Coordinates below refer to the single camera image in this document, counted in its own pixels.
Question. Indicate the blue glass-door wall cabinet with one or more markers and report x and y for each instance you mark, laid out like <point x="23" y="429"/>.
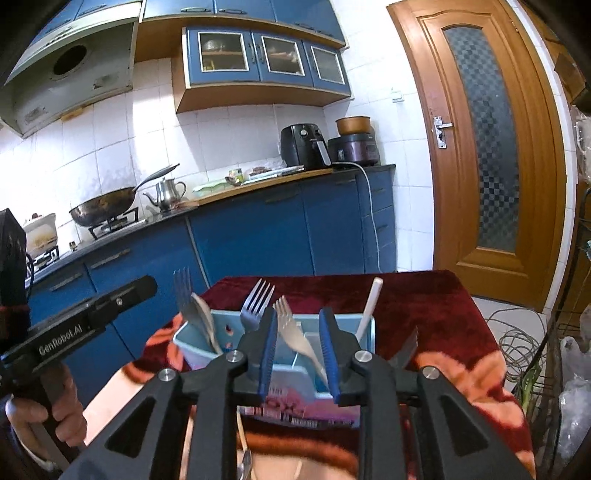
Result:
<point x="221" y="97"/>

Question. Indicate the green cloth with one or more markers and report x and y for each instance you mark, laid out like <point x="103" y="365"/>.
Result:
<point x="210" y="188"/>

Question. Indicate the blue kitchen base cabinets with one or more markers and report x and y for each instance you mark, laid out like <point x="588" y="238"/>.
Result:
<point x="258" y="240"/>

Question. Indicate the person's left hand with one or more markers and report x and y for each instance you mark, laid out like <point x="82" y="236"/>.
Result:
<point x="69" y="406"/>

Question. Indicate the white plastic bag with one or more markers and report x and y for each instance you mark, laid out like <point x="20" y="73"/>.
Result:
<point x="575" y="406"/>

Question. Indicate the tray of food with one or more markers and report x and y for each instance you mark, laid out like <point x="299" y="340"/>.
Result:
<point x="274" y="171"/>

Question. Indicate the blue upper wall cabinets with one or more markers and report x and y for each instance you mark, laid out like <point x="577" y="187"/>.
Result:
<point x="231" y="9"/>

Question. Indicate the white plastic spoon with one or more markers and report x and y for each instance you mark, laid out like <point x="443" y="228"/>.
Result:
<point x="205" y="318"/>

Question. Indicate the steel kettle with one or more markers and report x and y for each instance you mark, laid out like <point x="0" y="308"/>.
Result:
<point x="168" y="194"/>

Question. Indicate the blue plastic utensil box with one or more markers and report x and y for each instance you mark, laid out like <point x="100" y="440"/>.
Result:
<point x="300" y="378"/>

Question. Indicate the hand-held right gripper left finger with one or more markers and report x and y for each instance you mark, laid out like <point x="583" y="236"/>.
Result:
<point x="268" y="350"/>

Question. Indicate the black air fryer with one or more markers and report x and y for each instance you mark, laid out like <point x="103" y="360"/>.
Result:
<point x="300" y="145"/>

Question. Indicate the gas stove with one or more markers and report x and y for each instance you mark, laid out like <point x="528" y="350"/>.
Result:
<point x="115" y="226"/>

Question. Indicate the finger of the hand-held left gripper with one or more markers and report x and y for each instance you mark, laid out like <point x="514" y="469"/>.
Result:
<point x="129" y="293"/>

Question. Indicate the range hood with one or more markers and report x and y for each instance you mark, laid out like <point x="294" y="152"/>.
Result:
<point x="60" y="83"/>

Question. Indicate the wooden door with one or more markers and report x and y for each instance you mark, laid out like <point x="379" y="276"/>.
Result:
<point x="429" y="69"/>

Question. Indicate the brown pot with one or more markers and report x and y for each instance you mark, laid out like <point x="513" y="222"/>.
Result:
<point x="353" y="125"/>

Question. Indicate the black wok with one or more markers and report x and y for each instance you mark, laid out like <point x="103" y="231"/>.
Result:
<point x="106" y="207"/>

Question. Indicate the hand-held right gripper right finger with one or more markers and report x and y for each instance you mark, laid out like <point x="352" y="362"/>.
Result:
<point x="330" y="350"/>

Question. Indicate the floral printed blanket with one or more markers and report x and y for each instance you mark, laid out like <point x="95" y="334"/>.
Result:
<point x="438" y="323"/>

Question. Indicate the white cooking pot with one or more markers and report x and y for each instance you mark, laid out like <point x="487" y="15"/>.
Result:
<point x="41" y="233"/>

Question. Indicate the small metal utensil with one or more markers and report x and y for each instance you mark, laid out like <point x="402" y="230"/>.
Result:
<point x="244" y="464"/>

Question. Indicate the wooden chopstick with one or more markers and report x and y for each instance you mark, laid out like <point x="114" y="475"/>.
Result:
<point x="240" y="429"/>

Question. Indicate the dark rice cooker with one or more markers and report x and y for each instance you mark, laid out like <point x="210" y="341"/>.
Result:
<point x="355" y="150"/>

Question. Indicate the small stainless steel fork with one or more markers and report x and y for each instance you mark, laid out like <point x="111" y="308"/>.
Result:
<point x="295" y="337"/>

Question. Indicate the white wall switch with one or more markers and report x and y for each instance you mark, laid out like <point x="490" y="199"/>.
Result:
<point x="396" y="94"/>

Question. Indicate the small jar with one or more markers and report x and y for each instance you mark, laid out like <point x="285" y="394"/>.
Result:
<point x="236" y="176"/>

